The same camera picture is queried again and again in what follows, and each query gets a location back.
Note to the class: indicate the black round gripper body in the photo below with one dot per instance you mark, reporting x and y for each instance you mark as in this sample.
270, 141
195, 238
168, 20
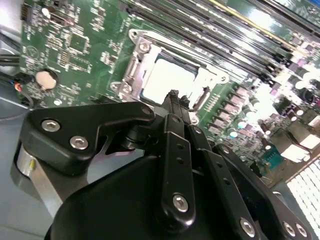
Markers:
112, 212

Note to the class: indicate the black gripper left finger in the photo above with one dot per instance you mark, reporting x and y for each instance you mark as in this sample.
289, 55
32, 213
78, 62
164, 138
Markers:
62, 155

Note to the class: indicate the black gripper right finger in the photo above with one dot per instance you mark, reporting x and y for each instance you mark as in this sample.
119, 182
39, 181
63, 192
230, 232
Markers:
221, 173

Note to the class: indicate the metal socket cover frame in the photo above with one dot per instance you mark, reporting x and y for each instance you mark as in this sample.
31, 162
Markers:
212, 75

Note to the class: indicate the silver CPU with green edge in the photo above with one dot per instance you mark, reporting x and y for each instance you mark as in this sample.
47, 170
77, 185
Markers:
170, 75

